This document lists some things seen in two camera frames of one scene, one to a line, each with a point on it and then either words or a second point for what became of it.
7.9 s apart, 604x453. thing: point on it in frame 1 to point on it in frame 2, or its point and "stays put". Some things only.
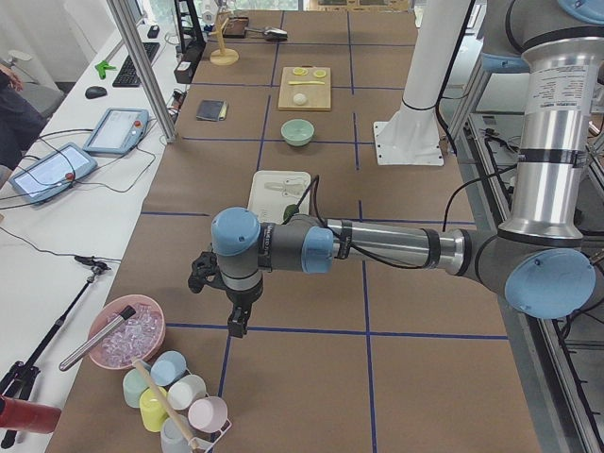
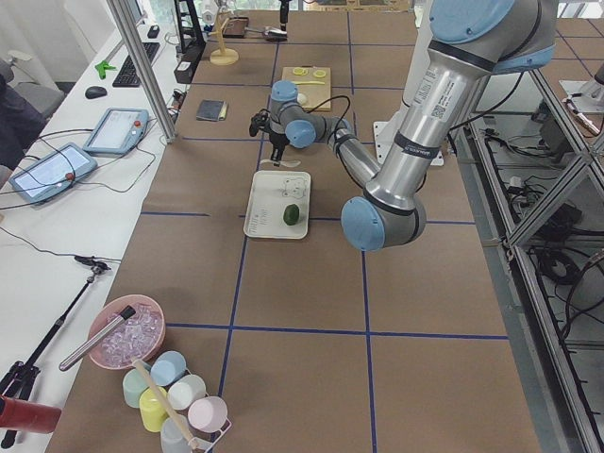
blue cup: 167,368 stays put
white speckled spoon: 288,188 to 269,163
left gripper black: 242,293 to 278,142
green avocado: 290,211 stays put
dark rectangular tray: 235,27 stays put
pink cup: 208,413 stays put
